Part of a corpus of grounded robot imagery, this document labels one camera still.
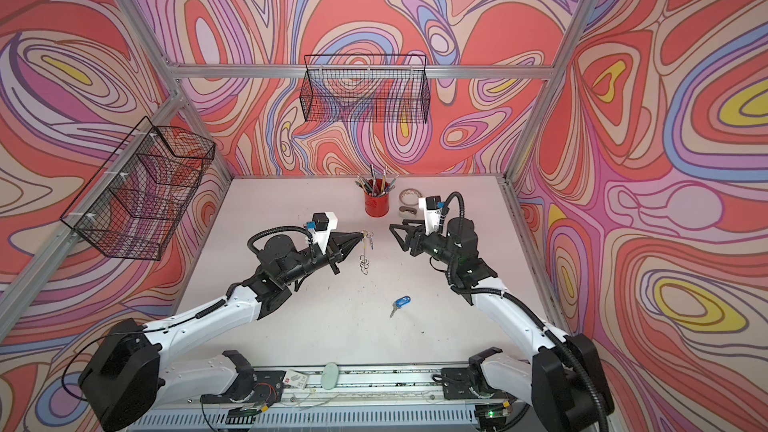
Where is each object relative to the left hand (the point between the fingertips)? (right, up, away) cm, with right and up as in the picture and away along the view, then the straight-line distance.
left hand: (365, 236), depth 70 cm
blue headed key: (+9, -21, +17) cm, 29 cm away
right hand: (+9, +1, +8) cm, 11 cm away
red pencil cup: (+2, +7, +34) cm, 35 cm away
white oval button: (-9, -35, +4) cm, 37 cm away
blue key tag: (+1, 0, +2) cm, 2 cm away
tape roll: (+14, +11, +44) cm, 47 cm away
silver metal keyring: (-1, -7, +3) cm, 7 cm away
